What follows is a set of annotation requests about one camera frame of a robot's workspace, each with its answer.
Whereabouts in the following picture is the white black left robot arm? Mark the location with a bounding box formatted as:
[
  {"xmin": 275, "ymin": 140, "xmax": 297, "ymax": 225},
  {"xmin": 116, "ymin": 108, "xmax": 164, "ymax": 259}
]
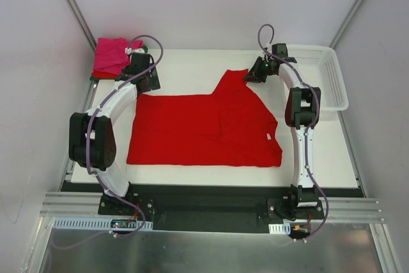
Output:
[{"xmin": 68, "ymin": 49, "xmax": 160, "ymax": 221}]

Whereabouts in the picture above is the aluminium frame post right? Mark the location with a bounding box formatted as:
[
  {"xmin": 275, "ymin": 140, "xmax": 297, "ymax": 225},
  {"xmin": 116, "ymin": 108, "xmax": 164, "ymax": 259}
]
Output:
[{"xmin": 329, "ymin": 0, "xmax": 367, "ymax": 49}]

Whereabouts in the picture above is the folded green t shirt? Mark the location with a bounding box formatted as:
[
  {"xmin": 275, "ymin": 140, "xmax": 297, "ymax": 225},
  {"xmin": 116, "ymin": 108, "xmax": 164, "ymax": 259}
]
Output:
[{"xmin": 89, "ymin": 45, "xmax": 149, "ymax": 81}]

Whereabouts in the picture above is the white slotted cable duct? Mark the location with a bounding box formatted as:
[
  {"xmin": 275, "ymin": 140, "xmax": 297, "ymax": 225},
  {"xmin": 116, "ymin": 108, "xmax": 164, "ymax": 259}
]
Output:
[{"xmin": 54, "ymin": 217, "xmax": 153, "ymax": 231}]

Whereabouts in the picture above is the aluminium frame post left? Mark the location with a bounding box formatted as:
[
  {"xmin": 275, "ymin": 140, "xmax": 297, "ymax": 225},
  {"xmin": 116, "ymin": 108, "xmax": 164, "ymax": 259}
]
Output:
[{"xmin": 65, "ymin": 0, "xmax": 96, "ymax": 52}]

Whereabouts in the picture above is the folded pink t shirt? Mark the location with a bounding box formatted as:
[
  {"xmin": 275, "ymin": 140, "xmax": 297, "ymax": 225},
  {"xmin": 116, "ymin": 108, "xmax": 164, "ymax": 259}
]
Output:
[{"xmin": 93, "ymin": 38, "xmax": 130, "ymax": 72}]

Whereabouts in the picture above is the white perforated plastic basket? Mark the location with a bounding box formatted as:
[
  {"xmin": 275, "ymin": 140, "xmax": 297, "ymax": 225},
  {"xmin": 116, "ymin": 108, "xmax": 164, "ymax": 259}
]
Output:
[{"xmin": 287, "ymin": 44, "xmax": 349, "ymax": 121}]

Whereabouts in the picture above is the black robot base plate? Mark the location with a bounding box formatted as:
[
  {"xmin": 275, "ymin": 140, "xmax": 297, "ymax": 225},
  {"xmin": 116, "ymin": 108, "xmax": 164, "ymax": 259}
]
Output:
[{"xmin": 98, "ymin": 184, "xmax": 325, "ymax": 233}]

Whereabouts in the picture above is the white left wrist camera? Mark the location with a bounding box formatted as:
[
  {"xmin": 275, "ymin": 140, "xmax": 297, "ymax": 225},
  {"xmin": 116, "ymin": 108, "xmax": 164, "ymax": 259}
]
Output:
[{"xmin": 125, "ymin": 47, "xmax": 146, "ymax": 56}]

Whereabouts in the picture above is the aluminium frame post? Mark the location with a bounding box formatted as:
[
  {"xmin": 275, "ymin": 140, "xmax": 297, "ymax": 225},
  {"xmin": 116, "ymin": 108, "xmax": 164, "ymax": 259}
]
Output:
[
  {"xmin": 329, "ymin": 0, "xmax": 367, "ymax": 49},
  {"xmin": 65, "ymin": 0, "xmax": 96, "ymax": 52}
]

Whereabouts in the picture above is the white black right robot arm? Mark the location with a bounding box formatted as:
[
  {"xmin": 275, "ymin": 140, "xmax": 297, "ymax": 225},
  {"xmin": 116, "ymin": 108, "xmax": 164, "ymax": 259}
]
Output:
[{"xmin": 244, "ymin": 43, "xmax": 321, "ymax": 221}]

